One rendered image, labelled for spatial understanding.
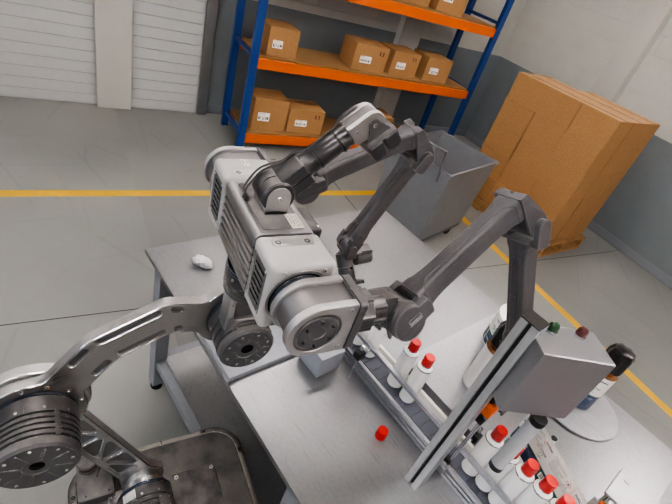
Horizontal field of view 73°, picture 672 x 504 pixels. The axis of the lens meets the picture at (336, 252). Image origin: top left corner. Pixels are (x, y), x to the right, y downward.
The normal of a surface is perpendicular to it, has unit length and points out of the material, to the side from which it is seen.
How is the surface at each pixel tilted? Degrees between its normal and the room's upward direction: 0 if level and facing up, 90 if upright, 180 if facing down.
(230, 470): 0
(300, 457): 0
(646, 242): 90
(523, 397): 90
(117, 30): 90
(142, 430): 0
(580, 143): 90
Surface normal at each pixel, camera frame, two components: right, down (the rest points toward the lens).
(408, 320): 0.50, 0.33
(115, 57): 0.43, 0.63
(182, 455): 0.27, -0.78
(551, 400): 0.05, 0.60
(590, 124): -0.80, 0.14
